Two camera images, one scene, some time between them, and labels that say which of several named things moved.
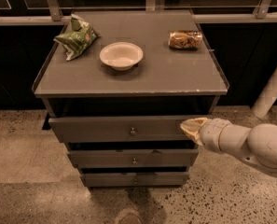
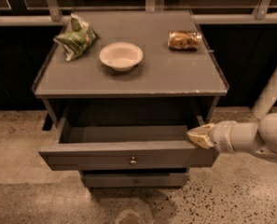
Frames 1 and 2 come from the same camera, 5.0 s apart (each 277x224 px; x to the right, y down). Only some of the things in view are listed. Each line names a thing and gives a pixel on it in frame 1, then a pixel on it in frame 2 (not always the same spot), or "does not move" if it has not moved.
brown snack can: (185, 39) does not move
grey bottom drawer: (136, 179) does not move
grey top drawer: (119, 129) -> (125, 147)
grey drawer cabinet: (117, 86) does not move
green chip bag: (78, 38) does not move
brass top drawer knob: (132, 132) -> (132, 161)
